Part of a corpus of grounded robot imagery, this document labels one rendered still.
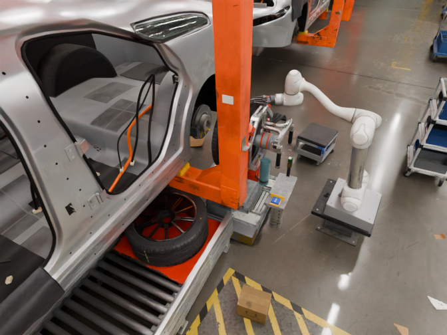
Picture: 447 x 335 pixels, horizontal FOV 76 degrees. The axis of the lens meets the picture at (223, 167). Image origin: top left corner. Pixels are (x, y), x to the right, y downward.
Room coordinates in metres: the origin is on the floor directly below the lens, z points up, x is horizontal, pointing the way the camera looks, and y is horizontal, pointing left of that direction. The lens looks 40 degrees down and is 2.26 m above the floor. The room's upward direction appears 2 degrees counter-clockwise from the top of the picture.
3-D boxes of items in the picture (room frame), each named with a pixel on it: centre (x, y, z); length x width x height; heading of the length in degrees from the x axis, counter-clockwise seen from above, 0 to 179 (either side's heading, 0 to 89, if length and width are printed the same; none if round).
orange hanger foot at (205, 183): (1.78, 0.22, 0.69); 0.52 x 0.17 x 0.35; 63
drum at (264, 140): (1.99, -0.37, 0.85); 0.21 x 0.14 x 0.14; 63
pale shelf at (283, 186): (1.81, -0.51, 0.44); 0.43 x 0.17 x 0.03; 153
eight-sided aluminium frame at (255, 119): (2.03, -0.31, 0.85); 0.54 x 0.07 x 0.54; 153
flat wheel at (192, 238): (1.51, 0.47, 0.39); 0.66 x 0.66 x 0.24
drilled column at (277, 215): (1.78, -0.49, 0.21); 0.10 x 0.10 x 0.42; 63
